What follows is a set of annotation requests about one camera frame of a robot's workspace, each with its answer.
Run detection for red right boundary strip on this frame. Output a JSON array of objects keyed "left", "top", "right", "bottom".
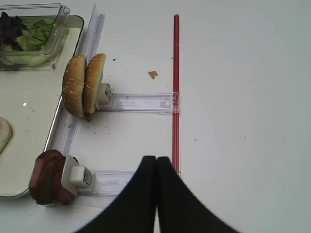
[{"left": 172, "top": 14, "right": 180, "bottom": 173}]

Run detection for silver metal tray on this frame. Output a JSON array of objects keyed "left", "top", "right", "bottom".
[{"left": 0, "top": 15, "right": 84, "bottom": 200}]

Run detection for sesame bun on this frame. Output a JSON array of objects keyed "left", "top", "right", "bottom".
[
  {"left": 82, "top": 53, "right": 106, "bottom": 114},
  {"left": 61, "top": 54, "right": 87, "bottom": 118}
]

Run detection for bread crumb piece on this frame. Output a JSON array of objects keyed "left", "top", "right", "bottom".
[{"left": 148, "top": 70, "right": 158, "bottom": 80}]

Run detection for clear upper right rail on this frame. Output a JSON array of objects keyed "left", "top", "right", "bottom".
[{"left": 101, "top": 93, "right": 173, "bottom": 114}]

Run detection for green lettuce leaves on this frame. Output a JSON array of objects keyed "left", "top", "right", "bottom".
[{"left": 0, "top": 17, "right": 59, "bottom": 67}]

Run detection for front sesame bun top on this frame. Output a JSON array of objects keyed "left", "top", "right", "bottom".
[{"left": 61, "top": 54, "right": 87, "bottom": 118}]

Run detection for clear rail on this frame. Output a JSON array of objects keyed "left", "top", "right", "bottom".
[
  {"left": 101, "top": 93, "right": 173, "bottom": 114},
  {"left": 78, "top": 170, "right": 135, "bottom": 197}
]

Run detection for clear lower right rail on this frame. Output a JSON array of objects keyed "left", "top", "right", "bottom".
[{"left": 78, "top": 170, "right": 135, "bottom": 197}]

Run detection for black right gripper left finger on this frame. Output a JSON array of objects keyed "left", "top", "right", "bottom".
[{"left": 78, "top": 156, "right": 156, "bottom": 233}]

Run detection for clear plastic salad container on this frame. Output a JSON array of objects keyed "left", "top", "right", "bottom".
[{"left": 0, "top": 3, "right": 70, "bottom": 70}]

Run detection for bottom bun on tray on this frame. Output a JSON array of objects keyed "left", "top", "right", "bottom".
[{"left": 0, "top": 117, "right": 13, "bottom": 152}]

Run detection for rear sesame bun top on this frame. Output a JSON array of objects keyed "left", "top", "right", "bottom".
[{"left": 82, "top": 53, "right": 106, "bottom": 114}]

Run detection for white bun pusher block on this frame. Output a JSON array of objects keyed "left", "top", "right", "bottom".
[{"left": 94, "top": 83, "right": 113, "bottom": 110}]

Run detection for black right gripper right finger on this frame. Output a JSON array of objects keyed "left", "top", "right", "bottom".
[{"left": 157, "top": 157, "right": 237, "bottom": 233}]

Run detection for white patty pusher block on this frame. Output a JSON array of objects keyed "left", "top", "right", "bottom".
[{"left": 61, "top": 155, "right": 95, "bottom": 196}]

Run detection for stacked brown meat patties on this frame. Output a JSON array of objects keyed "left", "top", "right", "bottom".
[{"left": 29, "top": 150, "right": 76, "bottom": 205}]

